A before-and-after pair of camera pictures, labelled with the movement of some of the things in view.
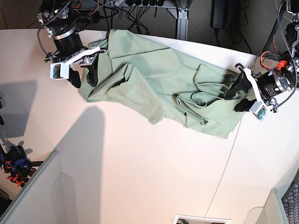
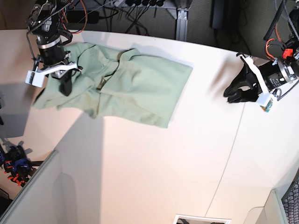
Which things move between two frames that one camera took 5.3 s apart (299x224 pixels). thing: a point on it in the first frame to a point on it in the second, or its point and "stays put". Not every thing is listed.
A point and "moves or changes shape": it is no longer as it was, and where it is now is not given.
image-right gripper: x=242 y=83 to x=245 y=77
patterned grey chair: x=290 y=202 stays put
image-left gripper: x=83 y=57 to x=58 y=71
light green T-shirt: x=164 y=81 moves or changes shape
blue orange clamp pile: x=15 y=161 stays put
